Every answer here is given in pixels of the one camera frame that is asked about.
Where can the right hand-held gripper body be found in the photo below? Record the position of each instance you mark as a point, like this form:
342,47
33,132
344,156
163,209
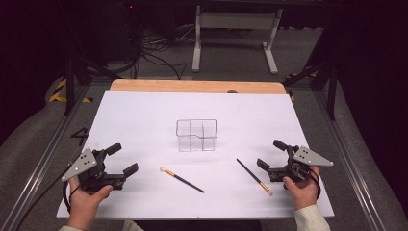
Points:
308,156

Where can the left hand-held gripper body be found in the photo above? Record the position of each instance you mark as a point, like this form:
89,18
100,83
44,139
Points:
91,174

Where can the black makeup brush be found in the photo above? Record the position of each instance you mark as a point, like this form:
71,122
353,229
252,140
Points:
253,175
183,180

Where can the clear plastic organizer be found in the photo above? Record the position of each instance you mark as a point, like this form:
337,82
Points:
196,141

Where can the person's left hand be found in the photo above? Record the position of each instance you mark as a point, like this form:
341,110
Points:
83,205

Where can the person's right hand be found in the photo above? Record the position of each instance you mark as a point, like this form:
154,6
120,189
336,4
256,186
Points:
304,192

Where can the yellow black floor tape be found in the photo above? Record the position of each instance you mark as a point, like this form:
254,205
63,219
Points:
292,96

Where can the black tripod stand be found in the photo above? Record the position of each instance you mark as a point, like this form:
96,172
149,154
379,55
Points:
69,83
332,93

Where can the dark curtain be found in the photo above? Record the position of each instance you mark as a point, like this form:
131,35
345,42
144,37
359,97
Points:
372,80
25,57

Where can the wooden table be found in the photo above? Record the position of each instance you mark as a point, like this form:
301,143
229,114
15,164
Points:
192,86

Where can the dark equipment box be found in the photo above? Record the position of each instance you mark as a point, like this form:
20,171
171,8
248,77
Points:
115,29

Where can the white metal stand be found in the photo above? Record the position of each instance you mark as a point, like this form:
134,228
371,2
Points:
237,20

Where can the aluminium rail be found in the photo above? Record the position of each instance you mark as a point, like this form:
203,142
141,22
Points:
41,163
352,166

